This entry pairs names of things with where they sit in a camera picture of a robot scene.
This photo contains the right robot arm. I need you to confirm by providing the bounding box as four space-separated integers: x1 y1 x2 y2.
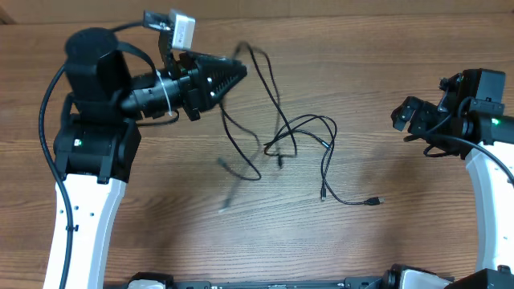
379 68 513 288

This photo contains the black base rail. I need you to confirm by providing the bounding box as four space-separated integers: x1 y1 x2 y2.
104 264 513 289

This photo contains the black USB cable bundle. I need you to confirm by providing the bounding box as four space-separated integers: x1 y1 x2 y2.
216 41 299 214

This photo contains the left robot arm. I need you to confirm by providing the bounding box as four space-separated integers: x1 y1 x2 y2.
43 27 247 288

